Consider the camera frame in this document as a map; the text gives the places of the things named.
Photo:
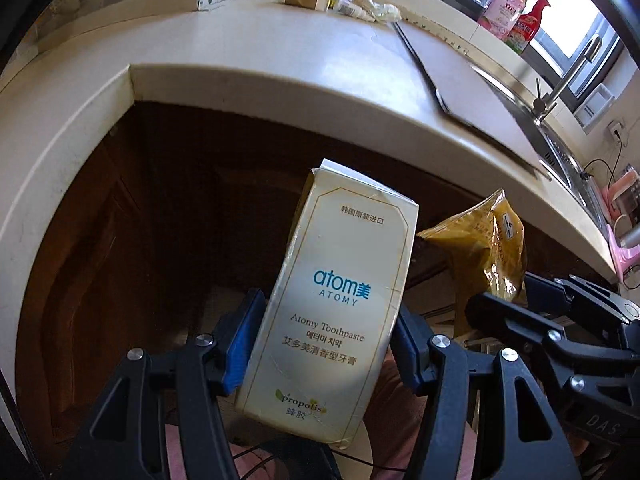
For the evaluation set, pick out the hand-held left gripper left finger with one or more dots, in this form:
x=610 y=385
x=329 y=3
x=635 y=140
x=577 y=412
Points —
x=245 y=345

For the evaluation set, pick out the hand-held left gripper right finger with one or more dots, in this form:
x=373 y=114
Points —
x=407 y=355

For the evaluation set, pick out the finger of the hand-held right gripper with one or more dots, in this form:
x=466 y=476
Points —
x=525 y=325
x=575 y=292

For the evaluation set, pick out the yellow snack bag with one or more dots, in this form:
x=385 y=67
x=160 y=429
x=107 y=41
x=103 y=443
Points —
x=480 y=250

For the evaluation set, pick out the pale yellow toothpaste box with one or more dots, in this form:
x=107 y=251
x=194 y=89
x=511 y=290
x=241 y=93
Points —
x=330 y=285

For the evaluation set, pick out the pink plastic rack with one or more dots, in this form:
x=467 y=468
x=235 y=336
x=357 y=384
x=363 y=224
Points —
x=625 y=250

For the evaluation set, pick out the stainless steel sink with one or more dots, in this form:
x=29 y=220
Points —
x=560 y=150

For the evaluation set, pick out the white plastic container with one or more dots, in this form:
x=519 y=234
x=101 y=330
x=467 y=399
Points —
x=595 y=105

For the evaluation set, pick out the metal faucet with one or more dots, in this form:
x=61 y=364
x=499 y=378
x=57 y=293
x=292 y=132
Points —
x=567 y=77

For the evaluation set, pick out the red spray bottle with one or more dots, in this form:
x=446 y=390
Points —
x=527 y=25

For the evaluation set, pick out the crumpled white wrapper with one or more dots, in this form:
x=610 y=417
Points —
x=377 y=9

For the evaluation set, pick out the small white tube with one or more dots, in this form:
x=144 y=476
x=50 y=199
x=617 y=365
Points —
x=342 y=6

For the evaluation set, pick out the white wall socket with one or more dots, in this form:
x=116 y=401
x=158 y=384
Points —
x=616 y=131

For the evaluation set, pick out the black window frame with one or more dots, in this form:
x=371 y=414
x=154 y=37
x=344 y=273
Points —
x=555 y=15

